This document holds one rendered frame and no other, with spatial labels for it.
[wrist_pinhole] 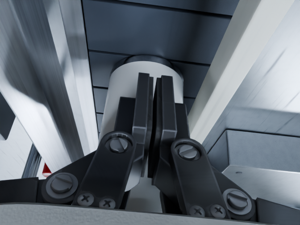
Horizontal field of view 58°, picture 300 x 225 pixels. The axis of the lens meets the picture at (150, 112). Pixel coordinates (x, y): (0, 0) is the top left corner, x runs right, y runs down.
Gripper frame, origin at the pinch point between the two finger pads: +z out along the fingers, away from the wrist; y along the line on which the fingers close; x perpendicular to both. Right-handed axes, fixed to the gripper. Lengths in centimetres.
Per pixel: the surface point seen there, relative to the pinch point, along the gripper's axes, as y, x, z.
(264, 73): 10.9, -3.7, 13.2
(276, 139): 17.6, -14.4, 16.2
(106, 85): -3.0, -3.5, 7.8
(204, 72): 3.6, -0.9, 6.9
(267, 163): 15.9, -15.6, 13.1
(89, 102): -4.6, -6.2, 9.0
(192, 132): 3.2, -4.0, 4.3
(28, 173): -9.3, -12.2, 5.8
